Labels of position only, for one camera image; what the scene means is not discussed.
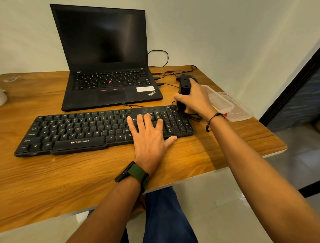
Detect person's right hand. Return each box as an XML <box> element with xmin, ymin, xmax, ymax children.
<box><xmin>173</xmin><ymin>78</ymin><xmax>218</xmax><ymax>122</ymax></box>

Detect person's left hand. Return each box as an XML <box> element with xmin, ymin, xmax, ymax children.
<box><xmin>127</xmin><ymin>113</ymin><xmax>178</xmax><ymax>176</ymax></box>

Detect black cleaning brush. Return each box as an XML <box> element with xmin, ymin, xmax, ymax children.
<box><xmin>176</xmin><ymin>74</ymin><xmax>198</xmax><ymax>112</ymax></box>

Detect clear plastic box red latches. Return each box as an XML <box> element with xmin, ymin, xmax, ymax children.
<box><xmin>201</xmin><ymin>84</ymin><xmax>235</xmax><ymax>119</ymax></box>

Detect clear plastic box lid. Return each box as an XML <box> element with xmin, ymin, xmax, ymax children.
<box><xmin>217</xmin><ymin>92</ymin><xmax>254</xmax><ymax>123</ymax></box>

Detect black keyboard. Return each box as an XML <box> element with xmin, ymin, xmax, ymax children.
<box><xmin>14</xmin><ymin>105</ymin><xmax>194</xmax><ymax>158</ymax></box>

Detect person's left forearm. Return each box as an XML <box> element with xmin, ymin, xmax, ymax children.
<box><xmin>66</xmin><ymin>176</ymin><xmax>142</xmax><ymax>243</ymax></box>

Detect person's right forearm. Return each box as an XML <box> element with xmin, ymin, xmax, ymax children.
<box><xmin>207</xmin><ymin>115</ymin><xmax>320</xmax><ymax>243</ymax></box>

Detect person's bare foot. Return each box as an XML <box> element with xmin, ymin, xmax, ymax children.
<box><xmin>131</xmin><ymin>195</ymin><xmax>146</xmax><ymax>218</ymax></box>

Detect person's blue jeans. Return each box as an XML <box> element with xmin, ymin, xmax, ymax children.
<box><xmin>86</xmin><ymin>186</ymin><xmax>199</xmax><ymax>243</ymax></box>

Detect white seat chair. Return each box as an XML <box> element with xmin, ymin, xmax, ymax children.
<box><xmin>76</xmin><ymin>211</ymin><xmax>90</xmax><ymax>224</ymax></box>

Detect black laptop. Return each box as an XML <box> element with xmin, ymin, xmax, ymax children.
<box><xmin>50</xmin><ymin>4</ymin><xmax>164</xmax><ymax>112</ymax></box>

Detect black cord bracelet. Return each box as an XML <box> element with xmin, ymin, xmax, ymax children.
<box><xmin>206</xmin><ymin>112</ymin><xmax>226</xmax><ymax>133</ymax></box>

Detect green strap smartwatch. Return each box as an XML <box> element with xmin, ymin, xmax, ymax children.
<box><xmin>114</xmin><ymin>161</ymin><xmax>150</xmax><ymax>195</ymax></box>

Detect black mouse cable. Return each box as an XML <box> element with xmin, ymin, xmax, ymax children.
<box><xmin>151</xmin><ymin>65</ymin><xmax>198</xmax><ymax>77</ymax></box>

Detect black looped laptop cable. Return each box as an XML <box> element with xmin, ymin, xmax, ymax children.
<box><xmin>147</xmin><ymin>50</ymin><xmax>169</xmax><ymax>68</ymax></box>

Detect black door frame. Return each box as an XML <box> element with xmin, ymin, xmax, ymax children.
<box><xmin>259</xmin><ymin>47</ymin><xmax>320</xmax><ymax>198</ymax></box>

